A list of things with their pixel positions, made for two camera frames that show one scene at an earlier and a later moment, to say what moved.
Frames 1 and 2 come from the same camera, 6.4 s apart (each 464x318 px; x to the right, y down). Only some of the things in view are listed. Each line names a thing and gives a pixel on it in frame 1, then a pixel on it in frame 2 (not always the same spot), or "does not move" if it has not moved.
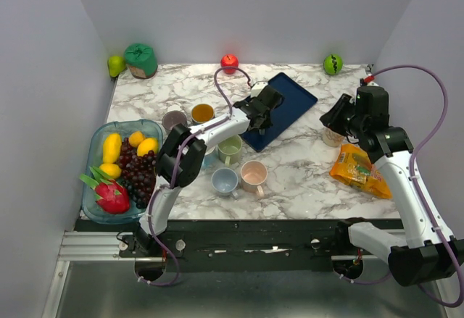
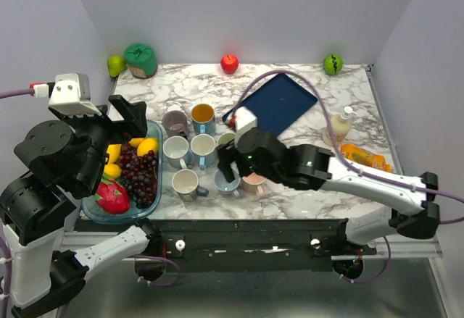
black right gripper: x=332 y=118 to x=227 y=153
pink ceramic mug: x=253 y=177 does not move
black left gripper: x=267 y=123 to x=135 y=120
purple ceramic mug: x=173 y=117 does not move
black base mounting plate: x=252 y=245 does not move
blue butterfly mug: x=202 y=113 does not move
